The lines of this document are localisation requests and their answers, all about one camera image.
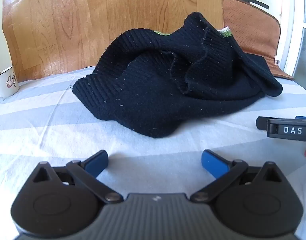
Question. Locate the white framed frosted window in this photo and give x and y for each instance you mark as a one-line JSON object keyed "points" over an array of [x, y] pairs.
{"points": [[292, 17]]}

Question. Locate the white enamel mug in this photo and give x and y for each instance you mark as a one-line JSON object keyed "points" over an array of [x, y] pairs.
{"points": [[7, 85]]}

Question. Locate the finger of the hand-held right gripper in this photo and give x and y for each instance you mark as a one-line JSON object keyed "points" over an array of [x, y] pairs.
{"points": [[304, 117], [261, 123]]}

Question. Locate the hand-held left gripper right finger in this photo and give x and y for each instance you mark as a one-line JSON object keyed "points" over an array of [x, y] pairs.
{"points": [[213, 163]]}

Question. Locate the striped blue white bed sheet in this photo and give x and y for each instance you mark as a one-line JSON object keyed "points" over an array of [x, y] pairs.
{"points": [[43, 130]]}

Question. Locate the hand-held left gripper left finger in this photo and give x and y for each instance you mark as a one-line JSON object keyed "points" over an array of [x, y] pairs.
{"points": [[96, 162]]}

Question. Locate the brown mesh seat cushion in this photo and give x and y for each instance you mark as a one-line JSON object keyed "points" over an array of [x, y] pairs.
{"points": [[255, 30]]}

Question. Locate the navy knit sweater green trim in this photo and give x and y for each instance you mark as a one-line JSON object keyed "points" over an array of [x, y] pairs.
{"points": [[155, 92]]}

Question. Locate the wood pattern vinyl sheet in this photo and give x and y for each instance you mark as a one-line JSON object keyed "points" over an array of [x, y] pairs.
{"points": [[68, 17]]}

